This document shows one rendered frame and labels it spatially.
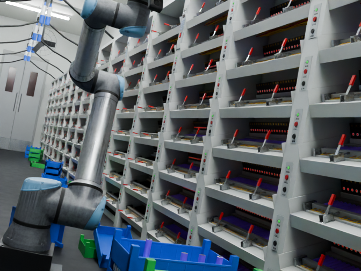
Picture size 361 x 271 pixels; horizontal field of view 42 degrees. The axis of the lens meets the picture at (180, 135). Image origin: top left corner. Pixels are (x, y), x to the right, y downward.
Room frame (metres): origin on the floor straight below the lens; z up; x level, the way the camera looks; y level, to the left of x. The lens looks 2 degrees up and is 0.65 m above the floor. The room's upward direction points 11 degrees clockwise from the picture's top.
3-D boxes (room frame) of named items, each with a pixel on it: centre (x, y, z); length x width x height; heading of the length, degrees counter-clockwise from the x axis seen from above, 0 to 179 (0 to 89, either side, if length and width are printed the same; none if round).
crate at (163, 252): (1.31, -0.04, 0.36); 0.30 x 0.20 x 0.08; 111
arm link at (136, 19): (1.70, 0.25, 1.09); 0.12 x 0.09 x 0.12; 104
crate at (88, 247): (2.69, 0.29, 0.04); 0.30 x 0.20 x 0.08; 111
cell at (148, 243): (1.35, 0.03, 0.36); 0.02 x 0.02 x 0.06
